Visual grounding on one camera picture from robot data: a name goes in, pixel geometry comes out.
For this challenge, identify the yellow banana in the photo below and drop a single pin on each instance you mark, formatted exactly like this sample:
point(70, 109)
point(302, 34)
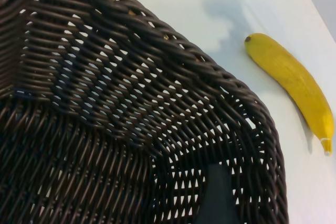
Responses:
point(288, 72)

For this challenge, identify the dark brown wicker basket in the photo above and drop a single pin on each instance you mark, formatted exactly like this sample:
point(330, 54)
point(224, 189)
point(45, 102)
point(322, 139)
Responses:
point(105, 90)

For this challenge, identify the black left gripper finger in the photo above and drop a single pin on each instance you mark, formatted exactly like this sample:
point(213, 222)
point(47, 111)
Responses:
point(218, 203)

